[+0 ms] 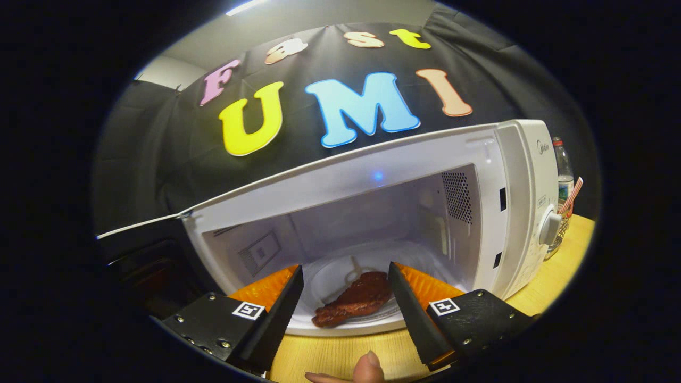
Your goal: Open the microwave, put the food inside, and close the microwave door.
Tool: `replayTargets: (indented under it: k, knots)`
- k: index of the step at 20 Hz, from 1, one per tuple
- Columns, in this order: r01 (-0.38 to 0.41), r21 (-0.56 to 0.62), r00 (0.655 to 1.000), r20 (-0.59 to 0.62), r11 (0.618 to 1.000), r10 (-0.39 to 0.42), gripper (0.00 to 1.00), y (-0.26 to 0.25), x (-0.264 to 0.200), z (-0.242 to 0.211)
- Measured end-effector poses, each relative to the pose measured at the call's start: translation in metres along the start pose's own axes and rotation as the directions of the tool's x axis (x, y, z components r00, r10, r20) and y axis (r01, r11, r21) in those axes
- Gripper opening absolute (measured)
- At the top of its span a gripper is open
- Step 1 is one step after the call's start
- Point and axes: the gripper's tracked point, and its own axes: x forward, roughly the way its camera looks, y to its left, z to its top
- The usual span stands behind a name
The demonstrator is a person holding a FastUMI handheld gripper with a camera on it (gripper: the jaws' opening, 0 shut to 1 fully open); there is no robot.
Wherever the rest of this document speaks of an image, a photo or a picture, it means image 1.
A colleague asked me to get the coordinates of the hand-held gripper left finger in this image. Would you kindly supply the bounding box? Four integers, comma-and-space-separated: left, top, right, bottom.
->
160, 264, 304, 373

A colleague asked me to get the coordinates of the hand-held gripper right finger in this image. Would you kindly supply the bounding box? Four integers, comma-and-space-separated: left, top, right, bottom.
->
386, 262, 535, 373

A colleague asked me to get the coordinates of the brown meat piece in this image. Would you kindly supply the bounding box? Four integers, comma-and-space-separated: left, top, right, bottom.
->
312, 271, 394, 328

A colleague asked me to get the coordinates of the white toaster oven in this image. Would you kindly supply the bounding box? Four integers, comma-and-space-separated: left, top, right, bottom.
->
96, 119, 562, 337

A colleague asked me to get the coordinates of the red striped straw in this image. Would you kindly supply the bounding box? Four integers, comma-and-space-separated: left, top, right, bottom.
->
559, 177, 584, 214

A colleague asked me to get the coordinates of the clear water bottle red label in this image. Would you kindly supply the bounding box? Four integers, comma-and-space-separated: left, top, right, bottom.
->
552, 137, 575, 205

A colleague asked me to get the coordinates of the metal wire basket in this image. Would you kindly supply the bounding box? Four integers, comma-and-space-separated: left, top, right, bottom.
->
544, 205, 572, 260

